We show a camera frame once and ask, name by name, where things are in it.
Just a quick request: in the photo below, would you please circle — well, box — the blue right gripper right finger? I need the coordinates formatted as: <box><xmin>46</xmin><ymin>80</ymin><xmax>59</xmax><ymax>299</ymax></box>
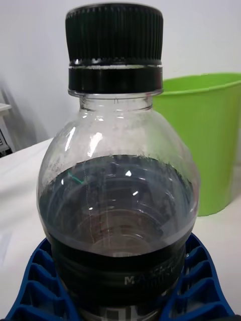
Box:
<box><xmin>160</xmin><ymin>233</ymin><xmax>235</xmax><ymax>321</ymax></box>

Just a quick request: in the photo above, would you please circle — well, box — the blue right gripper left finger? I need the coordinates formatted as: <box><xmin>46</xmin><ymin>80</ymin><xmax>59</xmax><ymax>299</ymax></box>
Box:
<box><xmin>5</xmin><ymin>237</ymin><xmax>81</xmax><ymax>321</ymax></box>

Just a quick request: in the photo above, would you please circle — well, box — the clear bottle with black cap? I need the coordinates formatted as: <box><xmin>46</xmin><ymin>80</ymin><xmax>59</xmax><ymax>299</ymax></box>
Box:
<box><xmin>36</xmin><ymin>3</ymin><xmax>201</xmax><ymax>321</ymax></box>

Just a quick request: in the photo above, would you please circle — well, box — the yellow-green plastic bin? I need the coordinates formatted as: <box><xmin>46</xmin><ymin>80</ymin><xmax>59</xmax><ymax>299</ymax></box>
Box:
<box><xmin>152</xmin><ymin>72</ymin><xmax>241</xmax><ymax>217</ymax></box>

